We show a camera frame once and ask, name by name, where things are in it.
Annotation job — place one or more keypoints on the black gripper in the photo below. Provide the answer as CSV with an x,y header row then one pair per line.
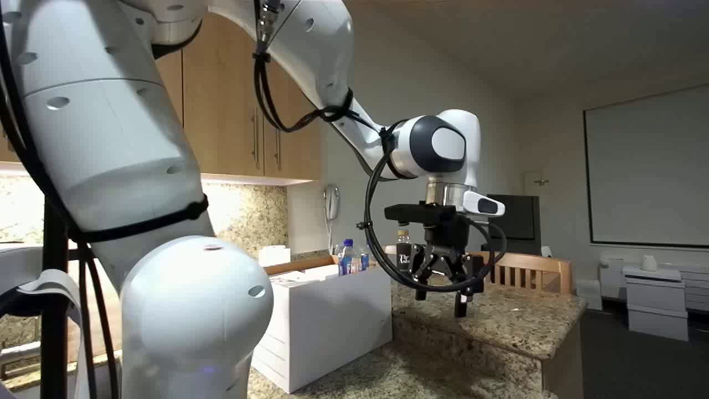
x,y
447,235

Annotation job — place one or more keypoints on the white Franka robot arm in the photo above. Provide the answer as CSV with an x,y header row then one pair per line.
x,y
95,134

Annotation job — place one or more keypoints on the dark brown bottle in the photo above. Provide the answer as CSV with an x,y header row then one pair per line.
x,y
402,248

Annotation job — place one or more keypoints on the wooden slatted chair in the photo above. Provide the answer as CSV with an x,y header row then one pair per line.
x,y
527,271

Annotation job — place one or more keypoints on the black flat screen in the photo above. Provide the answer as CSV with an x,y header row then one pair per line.
x,y
521,223

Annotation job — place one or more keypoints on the white-sided cardboard box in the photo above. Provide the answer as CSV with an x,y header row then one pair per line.
x,y
332,325

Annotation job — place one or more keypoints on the small white box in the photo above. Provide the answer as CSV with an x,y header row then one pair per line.
x,y
273,256

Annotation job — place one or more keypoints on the white side cabinet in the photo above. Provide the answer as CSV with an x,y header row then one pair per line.
x,y
655,302

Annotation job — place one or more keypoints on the white projection screen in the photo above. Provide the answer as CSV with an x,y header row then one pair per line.
x,y
650,167

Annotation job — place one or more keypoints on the black stand pole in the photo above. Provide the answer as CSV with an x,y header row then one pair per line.
x,y
53,312

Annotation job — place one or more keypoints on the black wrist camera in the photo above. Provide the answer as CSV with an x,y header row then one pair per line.
x,y
416,214

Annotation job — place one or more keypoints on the white wall phone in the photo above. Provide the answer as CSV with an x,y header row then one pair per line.
x,y
331,202

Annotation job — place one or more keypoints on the wooden wall cabinets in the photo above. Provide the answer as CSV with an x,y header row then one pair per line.
x,y
228,102

